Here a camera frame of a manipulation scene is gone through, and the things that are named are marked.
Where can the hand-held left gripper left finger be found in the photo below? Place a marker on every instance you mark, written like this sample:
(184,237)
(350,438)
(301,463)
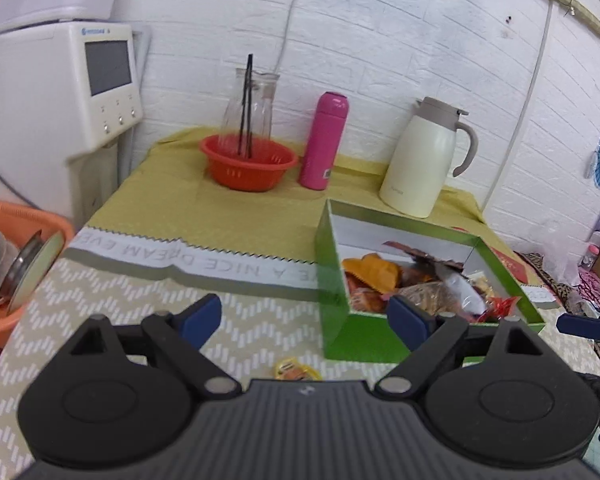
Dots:
(202,317)

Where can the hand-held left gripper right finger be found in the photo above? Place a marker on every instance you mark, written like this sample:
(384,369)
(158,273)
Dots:
(407,321)

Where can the clear bag of orange snacks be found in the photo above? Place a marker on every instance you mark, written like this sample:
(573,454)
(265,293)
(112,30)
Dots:
(365,301)

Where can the orange snack packet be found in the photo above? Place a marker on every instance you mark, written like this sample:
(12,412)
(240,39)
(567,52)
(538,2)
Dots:
(375,270)

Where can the white snack packet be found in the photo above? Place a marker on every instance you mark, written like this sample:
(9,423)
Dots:
(460,290)

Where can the dark brown glossy packet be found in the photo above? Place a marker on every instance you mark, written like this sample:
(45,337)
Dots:
(425,255)

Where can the red cookie packet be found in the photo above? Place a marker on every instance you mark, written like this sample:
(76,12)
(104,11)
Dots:
(500,306)

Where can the green cardboard box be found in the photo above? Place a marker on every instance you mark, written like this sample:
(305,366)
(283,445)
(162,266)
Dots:
(330,280)

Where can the orange jelly cup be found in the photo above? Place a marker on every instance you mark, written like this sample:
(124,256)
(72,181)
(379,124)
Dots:
(292,370)

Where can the white paper card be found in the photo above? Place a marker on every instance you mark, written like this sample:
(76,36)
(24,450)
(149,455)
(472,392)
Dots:
(540,296)

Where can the dark patterned cloth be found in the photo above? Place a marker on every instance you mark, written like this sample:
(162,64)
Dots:
(542,270)

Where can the small pink-capped bottle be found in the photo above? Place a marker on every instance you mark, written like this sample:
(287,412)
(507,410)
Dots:
(591,257)

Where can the red envelope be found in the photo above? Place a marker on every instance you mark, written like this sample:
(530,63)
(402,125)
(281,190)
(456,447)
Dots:
(512,266)

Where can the yellow table cloth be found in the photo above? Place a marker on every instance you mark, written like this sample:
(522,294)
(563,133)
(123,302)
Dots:
(155,200)

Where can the red plastic basket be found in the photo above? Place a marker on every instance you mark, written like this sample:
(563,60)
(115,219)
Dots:
(250,172)

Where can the cream thermal jug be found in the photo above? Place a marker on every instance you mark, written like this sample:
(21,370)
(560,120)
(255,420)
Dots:
(420,160)

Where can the round pot lid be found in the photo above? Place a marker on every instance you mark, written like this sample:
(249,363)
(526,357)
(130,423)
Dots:
(35,270)

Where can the pink thermos bottle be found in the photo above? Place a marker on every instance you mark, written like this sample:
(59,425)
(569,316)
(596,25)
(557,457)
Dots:
(322,145)

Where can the black drinking straw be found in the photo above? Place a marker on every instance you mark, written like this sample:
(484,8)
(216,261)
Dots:
(250,127)
(245,110)

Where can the clear glass carafe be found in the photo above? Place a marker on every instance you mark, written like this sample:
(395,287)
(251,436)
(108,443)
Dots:
(266,105)

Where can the white dispenser with screen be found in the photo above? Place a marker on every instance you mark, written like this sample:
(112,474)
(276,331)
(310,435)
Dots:
(40,110)

